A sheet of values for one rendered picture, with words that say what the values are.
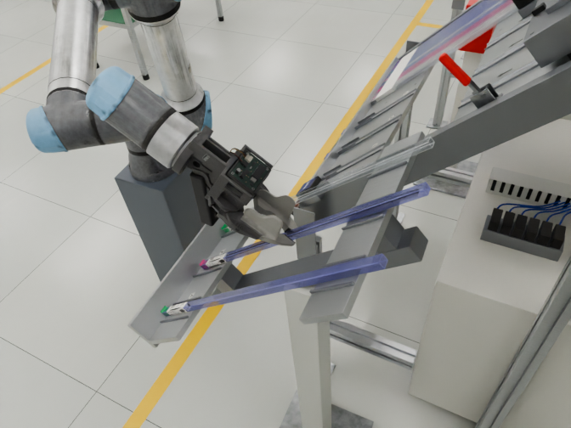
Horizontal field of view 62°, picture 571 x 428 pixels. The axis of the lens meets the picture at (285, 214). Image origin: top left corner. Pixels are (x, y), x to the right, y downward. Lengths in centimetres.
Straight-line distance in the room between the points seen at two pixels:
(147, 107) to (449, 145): 47
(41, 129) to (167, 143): 23
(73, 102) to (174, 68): 43
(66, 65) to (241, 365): 110
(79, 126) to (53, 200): 166
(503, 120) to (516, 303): 43
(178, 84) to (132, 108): 58
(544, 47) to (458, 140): 17
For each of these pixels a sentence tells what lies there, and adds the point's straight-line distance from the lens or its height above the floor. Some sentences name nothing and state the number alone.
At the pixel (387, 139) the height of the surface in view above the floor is 85.
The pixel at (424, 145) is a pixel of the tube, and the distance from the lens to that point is 67.
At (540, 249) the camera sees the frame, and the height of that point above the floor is 64.
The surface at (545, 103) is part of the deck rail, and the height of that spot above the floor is 107.
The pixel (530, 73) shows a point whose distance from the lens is 82.
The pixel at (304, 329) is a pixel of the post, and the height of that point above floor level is 69.
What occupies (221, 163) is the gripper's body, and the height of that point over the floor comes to 104.
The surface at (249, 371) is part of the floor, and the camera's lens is 164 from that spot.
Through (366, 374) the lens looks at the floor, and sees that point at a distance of 162.
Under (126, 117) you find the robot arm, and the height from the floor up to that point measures 110.
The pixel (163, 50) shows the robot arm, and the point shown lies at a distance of 120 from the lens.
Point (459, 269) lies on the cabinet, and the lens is 109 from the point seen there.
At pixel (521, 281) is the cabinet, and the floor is 62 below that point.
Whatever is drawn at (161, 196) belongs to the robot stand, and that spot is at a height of 52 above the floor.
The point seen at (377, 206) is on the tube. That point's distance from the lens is 61.
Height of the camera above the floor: 146
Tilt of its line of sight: 46 degrees down
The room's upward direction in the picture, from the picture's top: 6 degrees counter-clockwise
